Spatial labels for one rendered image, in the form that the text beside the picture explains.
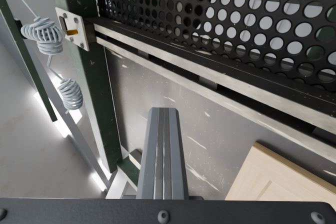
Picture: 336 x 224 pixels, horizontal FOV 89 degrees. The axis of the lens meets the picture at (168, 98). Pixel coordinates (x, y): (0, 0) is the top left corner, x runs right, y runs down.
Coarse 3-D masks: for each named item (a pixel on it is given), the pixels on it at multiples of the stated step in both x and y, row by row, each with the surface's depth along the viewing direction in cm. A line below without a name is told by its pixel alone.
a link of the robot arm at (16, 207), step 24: (0, 216) 4; (24, 216) 4; (48, 216) 4; (72, 216) 4; (96, 216) 4; (120, 216) 4; (144, 216) 4; (168, 216) 4; (192, 216) 4; (216, 216) 4; (240, 216) 4; (264, 216) 4; (288, 216) 4; (312, 216) 4
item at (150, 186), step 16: (160, 112) 10; (160, 128) 9; (144, 144) 8; (160, 144) 8; (144, 160) 7; (160, 160) 7; (144, 176) 6; (160, 176) 6; (144, 192) 6; (160, 192) 6
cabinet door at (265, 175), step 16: (256, 144) 36; (256, 160) 37; (272, 160) 34; (288, 160) 33; (240, 176) 42; (256, 176) 38; (272, 176) 35; (288, 176) 33; (304, 176) 31; (240, 192) 44; (256, 192) 40; (272, 192) 37; (288, 192) 35; (304, 192) 32; (320, 192) 30
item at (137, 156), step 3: (135, 150) 87; (129, 153) 86; (132, 153) 86; (135, 153) 86; (138, 153) 86; (129, 156) 87; (132, 156) 84; (135, 156) 84; (138, 156) 84; (141, 156) 84; (135, 159) 83; (138, 159) 83; (138, 162) 82; (138, 165) 83
